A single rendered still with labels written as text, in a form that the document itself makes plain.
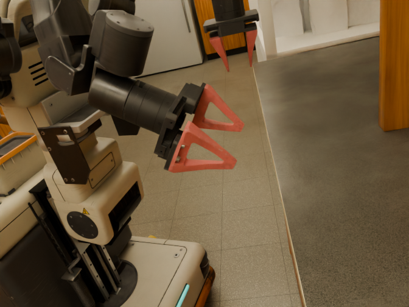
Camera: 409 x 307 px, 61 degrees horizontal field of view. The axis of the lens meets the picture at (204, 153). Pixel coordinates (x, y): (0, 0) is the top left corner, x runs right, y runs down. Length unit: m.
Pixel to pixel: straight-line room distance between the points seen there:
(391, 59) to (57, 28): 0.52
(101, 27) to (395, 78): 0.49
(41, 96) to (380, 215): 0.74
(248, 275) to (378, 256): 1.27
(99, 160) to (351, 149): 0.67
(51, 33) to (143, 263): 1.16
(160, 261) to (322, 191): 1.03
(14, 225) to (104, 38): 0.84
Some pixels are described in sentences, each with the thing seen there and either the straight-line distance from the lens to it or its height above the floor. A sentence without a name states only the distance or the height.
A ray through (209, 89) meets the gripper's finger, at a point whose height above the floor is 1.13.
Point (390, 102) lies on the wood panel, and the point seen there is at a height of 1.00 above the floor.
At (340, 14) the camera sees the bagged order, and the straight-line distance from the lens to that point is 1.58.
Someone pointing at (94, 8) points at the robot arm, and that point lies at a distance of 1.02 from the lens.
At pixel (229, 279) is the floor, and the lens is 1.72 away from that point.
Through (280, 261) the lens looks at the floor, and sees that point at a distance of 1.75.
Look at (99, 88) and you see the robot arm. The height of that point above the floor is 1.18.
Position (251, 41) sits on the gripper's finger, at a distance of 0.68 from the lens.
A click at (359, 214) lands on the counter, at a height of 0.94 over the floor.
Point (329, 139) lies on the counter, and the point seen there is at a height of 0.94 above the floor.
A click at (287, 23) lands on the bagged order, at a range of 1.66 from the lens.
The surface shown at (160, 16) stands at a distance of 5.24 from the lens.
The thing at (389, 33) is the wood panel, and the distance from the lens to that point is 0.66.
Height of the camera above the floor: 1.29
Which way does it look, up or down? 28 degrees down
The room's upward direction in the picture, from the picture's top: 15 degrees counter-clockwise
